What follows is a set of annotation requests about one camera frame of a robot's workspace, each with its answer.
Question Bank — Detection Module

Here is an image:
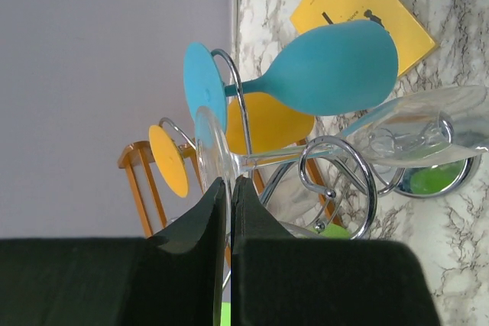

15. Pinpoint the orange plastic wine glass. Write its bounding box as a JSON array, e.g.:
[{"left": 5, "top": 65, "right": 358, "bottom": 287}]
[{"left": 148, "top": 92, "right": 315, "bottom": 198}]

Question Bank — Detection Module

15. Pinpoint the green plastic wine glass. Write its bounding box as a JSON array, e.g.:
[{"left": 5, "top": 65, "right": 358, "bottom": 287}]
[{"left": 303, "top": 224, "right": 351, "bottom": 240}]

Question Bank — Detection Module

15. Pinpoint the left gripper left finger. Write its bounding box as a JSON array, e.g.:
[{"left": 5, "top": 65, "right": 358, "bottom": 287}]
[{"left": 1, "top": 179, "right": 226, "bottom": 325}]

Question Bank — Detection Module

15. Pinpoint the wooden shelf rack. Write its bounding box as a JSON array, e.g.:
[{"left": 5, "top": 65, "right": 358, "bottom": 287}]
[{"left": 118, "top": 140, "right": 343, "bottom": 237}]

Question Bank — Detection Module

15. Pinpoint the yellow paper booklet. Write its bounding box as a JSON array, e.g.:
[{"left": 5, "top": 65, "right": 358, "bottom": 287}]
[{"left": 290, "top": 0, "right": 437, "bottom": 76}]

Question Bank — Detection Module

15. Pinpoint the chrome wine glass rack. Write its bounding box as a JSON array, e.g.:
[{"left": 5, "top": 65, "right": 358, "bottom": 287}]
[{"left": 158, "top": 47, "right": 482, "bottom": 292}]

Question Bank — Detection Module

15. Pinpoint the blue plastic wine glass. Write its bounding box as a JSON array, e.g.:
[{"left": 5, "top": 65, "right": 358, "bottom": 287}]
[{"left": 183, "top": 20, "right": 398, "bottom": 128}]

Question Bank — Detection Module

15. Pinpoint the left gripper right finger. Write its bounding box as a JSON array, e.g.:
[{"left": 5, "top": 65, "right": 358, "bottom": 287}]
[{"left": 231, "top": 177, "right": 440, "bottom": 325}]

